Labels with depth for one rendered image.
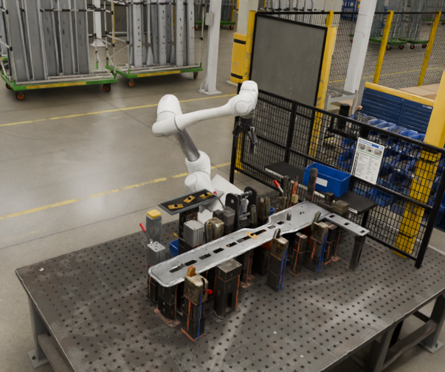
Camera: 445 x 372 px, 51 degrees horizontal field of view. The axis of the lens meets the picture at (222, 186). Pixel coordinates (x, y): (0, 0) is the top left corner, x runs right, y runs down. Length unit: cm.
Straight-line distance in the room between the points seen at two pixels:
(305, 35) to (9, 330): 378
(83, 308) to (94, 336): 23
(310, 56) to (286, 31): 43
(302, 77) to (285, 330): 309
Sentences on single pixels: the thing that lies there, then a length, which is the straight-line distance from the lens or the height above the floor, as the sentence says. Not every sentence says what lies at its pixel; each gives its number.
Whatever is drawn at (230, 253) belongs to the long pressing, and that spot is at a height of 100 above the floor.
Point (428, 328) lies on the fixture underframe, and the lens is 379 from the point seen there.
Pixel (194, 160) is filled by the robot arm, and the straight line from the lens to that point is 335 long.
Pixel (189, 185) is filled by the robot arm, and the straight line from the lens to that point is 327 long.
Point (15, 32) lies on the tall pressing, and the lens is 905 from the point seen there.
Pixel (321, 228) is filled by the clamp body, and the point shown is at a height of 103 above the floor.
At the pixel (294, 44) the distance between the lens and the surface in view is 516.
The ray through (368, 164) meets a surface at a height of 128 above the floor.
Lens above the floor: 249
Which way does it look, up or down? 26 degrees down
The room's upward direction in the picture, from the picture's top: 5 degrees clockwise
